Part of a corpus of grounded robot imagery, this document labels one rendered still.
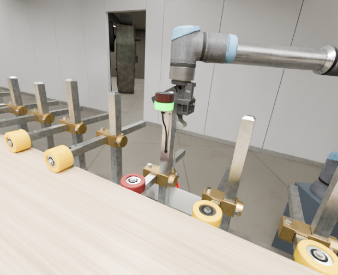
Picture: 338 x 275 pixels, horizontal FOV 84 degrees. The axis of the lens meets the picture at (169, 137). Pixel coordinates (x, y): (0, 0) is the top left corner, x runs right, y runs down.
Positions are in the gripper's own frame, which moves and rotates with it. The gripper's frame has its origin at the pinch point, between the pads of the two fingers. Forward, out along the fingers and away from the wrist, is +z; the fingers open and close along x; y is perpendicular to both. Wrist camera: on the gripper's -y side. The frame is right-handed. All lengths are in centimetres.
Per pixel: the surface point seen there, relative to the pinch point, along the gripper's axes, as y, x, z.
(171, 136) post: 4.2, -8.4, -1.7
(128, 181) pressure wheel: -2.5, -24.1, 10.8
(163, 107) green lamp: 3.8, -15.3, -13.0
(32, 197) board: -19.4, -43.8, 11.1
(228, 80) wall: -30, 260, -7
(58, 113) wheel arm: -75, 2, 6
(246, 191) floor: 34, 133, 101
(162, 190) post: 2.7, -9.5, 21.5
